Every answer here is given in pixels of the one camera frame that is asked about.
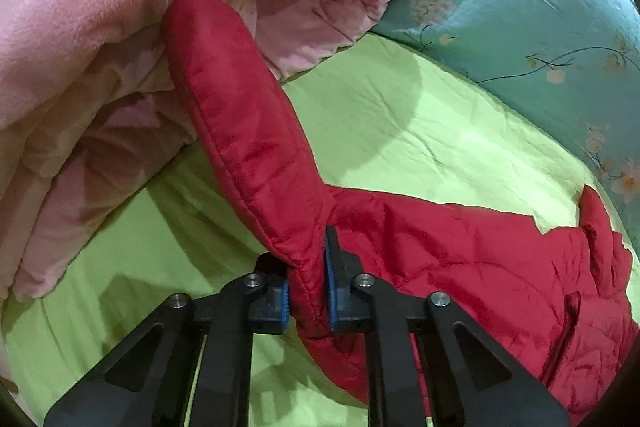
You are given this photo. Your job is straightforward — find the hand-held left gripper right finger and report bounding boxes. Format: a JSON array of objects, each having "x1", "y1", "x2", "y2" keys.
[{"x1": 324, "y1": 226, "x2": 572, "y2": 427}]

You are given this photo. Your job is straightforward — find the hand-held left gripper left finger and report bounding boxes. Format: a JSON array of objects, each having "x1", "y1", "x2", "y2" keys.
[{"x1": 44, "y1": 253, "x2": 292, "y2": 427}]

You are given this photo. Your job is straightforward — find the red quilted jacket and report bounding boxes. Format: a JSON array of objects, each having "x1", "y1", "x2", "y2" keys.
[{"x1": 162, "y1": 0, "x2": 640, "y2": 426}]

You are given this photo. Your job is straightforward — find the green bed sheet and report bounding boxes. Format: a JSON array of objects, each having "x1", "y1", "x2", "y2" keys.
[{"x1": 0, "y1": 32, "x2": 601, "y2": 427}]

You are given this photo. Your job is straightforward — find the pink blanket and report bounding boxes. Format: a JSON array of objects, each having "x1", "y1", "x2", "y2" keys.
[{"x1": 0, "y1": 0, "x2": 416, "y2": 304}]

